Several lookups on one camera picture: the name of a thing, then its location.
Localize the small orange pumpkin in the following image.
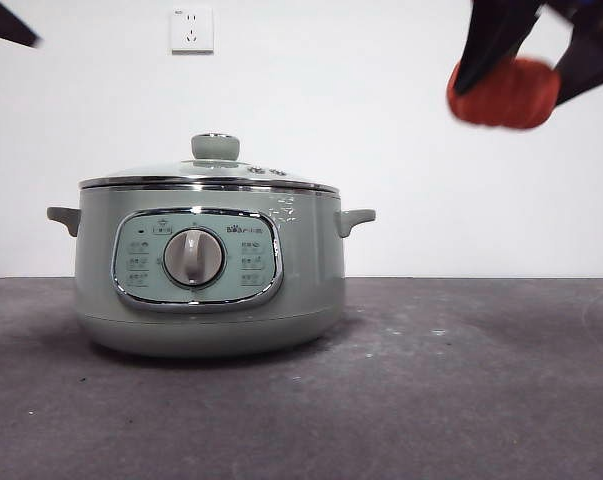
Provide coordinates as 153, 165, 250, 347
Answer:
446, 55, 562, 132

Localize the white wall socket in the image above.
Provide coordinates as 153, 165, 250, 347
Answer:
169, 6, 215, 56

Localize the pale green electric cooking pot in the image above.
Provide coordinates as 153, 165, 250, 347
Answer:
45, 185, 377, 358

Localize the glass lid with green knob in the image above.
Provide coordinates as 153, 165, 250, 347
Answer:
78, 133, 336, 194

